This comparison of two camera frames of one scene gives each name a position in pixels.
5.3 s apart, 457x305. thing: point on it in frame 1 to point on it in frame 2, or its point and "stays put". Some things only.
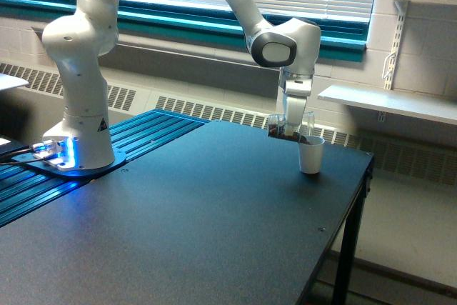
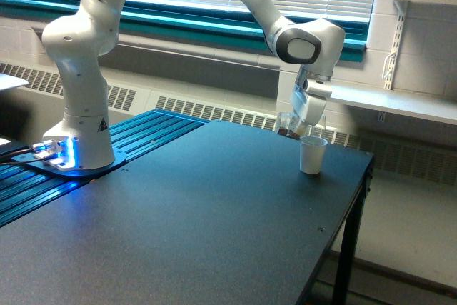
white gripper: (297, 92) to (308, 108)
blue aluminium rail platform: (138, 134) stays put
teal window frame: (339, 41) stays put
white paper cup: (310, 152) stays put
